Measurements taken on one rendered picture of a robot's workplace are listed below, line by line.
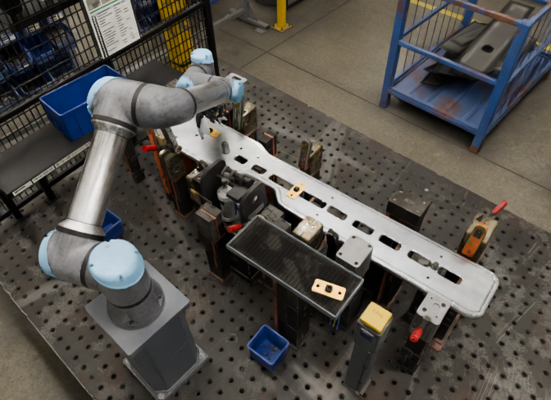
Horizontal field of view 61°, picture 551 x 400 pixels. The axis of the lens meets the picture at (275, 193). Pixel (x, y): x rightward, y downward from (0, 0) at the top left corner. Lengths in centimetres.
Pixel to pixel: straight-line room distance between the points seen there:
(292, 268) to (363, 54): 315
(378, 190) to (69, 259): 134
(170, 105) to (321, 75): 283
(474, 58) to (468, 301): 219
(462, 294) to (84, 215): 108
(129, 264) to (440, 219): 133
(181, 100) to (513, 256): 141
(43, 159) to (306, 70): 255
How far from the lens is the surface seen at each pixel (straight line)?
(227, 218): 161
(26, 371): 271
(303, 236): 144
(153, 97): 122
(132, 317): 129
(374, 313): 124
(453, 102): 356
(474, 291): 153
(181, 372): 163
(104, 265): 117
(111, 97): 126
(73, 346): 184
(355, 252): 139
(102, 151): 125
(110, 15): 214
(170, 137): 173
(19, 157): 202
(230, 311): 175
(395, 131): 349
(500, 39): 369
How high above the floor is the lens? 225
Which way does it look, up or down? 49 degrees down
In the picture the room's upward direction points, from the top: 2 degrees counter-clockwise
